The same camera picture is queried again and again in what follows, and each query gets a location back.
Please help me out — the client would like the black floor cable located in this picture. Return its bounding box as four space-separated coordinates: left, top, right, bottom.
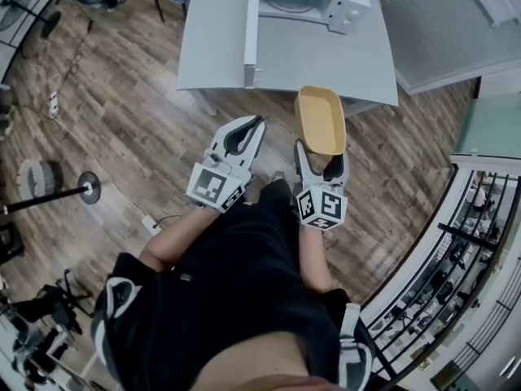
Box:
52 8 95 97

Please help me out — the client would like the green glass table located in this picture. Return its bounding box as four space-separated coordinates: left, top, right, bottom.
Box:
450 95 521 165

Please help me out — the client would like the white microwave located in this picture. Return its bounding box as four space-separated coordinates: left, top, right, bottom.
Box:
243 0 373 90

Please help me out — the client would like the person's left forearm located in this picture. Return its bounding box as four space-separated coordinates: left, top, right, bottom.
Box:
139 206 223 273

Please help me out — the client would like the black office chair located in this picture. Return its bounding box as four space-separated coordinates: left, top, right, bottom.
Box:
11 270 95 338

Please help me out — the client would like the person's right forearm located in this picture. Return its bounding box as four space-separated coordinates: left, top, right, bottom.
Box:
299 225 339 297

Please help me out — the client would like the yellow food container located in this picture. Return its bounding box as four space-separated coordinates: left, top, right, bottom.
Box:
294 85 348 157

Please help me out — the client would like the grey mesh panel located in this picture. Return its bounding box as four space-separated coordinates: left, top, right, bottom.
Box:
369 0 521 96

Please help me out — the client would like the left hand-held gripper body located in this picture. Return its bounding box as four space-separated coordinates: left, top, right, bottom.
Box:
186 143 254 213

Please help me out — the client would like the black round-base stand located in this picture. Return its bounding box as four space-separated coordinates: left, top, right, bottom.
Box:
0 170 103 216

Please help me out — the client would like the white power adapter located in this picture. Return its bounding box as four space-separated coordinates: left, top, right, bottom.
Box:
141 214 163 236

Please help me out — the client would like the person's black clothing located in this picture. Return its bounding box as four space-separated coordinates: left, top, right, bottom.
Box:
90 178 378 391

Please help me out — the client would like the grey round ribbed stool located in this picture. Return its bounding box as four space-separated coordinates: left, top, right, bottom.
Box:
17 158 65 200

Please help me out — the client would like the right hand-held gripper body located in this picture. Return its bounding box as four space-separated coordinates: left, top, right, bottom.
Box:
296 176 350 233

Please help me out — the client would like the grey table leg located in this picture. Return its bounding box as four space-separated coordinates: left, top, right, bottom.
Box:
190 89 220 117

